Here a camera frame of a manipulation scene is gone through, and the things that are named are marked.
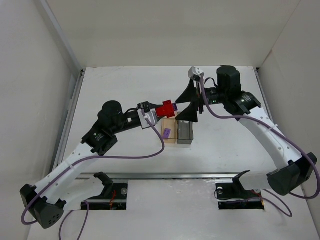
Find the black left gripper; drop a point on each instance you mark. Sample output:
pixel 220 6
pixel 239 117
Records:
pixel 144 107

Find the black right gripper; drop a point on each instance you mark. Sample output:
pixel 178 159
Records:
pixel 198 99

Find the purple lego brick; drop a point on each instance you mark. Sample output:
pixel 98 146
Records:
pixel 175 107
pixel 166 133

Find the red lego brick assembly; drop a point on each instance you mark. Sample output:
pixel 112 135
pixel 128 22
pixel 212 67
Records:
pixel 166 110

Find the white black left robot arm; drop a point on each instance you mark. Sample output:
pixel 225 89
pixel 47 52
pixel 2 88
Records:
pixel 46 201

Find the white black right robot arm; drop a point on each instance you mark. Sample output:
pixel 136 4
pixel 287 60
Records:
pixel 300 167

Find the grey plastic container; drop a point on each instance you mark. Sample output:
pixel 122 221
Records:
pixel 185 133

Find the wooden tray container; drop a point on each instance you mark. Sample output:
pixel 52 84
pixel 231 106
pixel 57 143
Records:
pixel 172 124

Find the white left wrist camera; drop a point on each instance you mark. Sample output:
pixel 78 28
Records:
pixel 151 116

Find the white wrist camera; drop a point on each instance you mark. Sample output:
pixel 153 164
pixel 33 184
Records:
pixel 195 74
pixel 151 116

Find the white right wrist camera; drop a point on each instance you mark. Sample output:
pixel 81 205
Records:
pixel 195 74

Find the aluminium rail right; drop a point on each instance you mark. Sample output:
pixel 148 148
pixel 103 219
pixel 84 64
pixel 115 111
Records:
pixel 270 117

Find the aluminium rail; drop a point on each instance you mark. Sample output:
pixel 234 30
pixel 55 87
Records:
pixel 67 120
pixel 171 176
pixel 270 117

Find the aluminium rail left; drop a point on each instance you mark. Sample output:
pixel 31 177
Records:
pixel 67 120

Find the aluminium rail front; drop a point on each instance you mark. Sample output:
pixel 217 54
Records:
pixel 171 176

